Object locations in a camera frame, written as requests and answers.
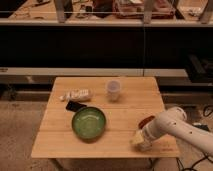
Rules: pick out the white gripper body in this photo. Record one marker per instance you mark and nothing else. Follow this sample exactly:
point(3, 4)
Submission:
point(147, 139)

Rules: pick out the white sponge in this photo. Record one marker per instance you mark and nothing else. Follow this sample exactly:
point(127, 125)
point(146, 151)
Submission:
point(137, 139)

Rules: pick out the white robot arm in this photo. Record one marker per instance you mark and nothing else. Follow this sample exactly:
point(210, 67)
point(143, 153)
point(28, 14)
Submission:
point(173, 122)

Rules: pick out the red brown sausage toy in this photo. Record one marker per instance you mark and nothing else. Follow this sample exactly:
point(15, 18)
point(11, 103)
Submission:
point(145, 121)

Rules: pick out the clear plastic cup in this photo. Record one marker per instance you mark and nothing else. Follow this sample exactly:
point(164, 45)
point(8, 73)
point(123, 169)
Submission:
point(113, 88)

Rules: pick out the green bowl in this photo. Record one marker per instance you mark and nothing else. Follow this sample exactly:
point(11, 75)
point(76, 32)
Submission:
point(88, 123)

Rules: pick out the wooden table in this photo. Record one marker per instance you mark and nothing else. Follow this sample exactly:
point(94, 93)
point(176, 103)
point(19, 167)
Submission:
point(139, 98)

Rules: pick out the black rectangular block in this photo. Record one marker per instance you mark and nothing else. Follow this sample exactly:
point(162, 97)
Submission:
point(74, 106)

